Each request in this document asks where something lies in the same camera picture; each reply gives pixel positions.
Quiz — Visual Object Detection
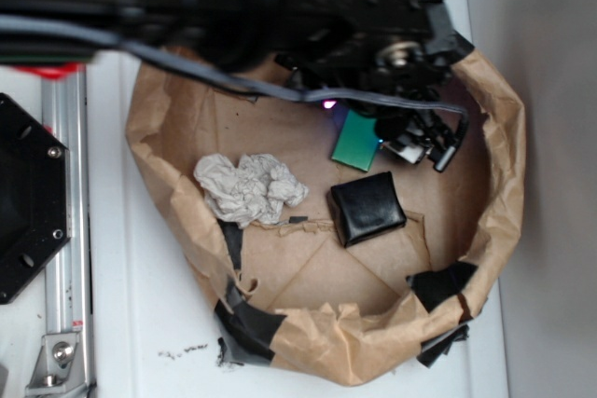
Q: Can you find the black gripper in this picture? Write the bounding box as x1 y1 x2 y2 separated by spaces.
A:
276 0 459 112

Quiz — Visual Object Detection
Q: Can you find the green rectangular block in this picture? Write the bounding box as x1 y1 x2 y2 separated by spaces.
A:
331 111 381 172

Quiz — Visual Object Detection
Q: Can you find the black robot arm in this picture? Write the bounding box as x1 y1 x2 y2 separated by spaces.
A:
1 0 473 106

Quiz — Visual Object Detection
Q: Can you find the black taped cube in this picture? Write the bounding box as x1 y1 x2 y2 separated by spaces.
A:
327 172 408 248

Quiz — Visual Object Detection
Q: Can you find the crumpled white paper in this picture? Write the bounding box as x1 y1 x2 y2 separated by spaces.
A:
193 154 309 228

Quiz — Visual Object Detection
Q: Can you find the brown paper bag tray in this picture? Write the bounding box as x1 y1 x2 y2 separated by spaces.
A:
126 51 526 386

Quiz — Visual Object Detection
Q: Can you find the white plastic board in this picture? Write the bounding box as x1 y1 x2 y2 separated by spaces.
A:
83 0 510 398

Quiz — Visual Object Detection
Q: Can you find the grey cable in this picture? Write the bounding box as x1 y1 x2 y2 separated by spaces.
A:
0 13 470 173

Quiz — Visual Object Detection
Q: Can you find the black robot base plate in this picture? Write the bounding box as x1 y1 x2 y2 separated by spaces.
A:
1 94 69 305

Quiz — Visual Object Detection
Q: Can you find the aluminium extrusion rail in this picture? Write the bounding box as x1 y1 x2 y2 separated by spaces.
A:
39 66 94 338

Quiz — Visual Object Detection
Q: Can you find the metal corner bracket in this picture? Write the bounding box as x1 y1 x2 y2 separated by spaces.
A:
24 332 90 398

